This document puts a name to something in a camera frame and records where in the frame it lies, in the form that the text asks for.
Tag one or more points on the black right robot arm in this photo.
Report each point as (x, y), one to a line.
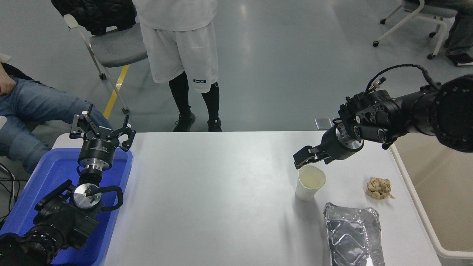
(425, 107)

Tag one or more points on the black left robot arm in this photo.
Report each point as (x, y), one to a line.
(63, 221)

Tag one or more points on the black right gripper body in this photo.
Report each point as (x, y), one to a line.
(336, 146)

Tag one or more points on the silver floor plate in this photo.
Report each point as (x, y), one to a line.
(322, 123)

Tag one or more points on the silver foil tray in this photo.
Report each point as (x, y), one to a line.
(351, 236)

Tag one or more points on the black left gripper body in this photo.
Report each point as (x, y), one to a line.
(97, 149)

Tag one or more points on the black jacket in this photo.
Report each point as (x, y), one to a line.
(96, 14)

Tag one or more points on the standing person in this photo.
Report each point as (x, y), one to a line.
(177, 40)

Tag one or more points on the white paper cup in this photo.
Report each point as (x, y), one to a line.
(306, 190)

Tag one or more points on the blue plastic tray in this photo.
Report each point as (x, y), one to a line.
(51, 170)

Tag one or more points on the crumpled tan paper ball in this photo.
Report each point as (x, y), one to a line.
(378, 188)

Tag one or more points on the person's hand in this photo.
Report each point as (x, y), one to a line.
(5, 84)

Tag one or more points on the grey chair with white frame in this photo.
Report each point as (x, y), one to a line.
(118, 48)

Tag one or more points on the white wheeled chair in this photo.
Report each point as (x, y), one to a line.
(414, 14)

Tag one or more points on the large pale bin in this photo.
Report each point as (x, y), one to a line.
(443, 192)

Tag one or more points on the seated person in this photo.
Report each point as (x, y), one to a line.
(33, 107)
(462, 33)

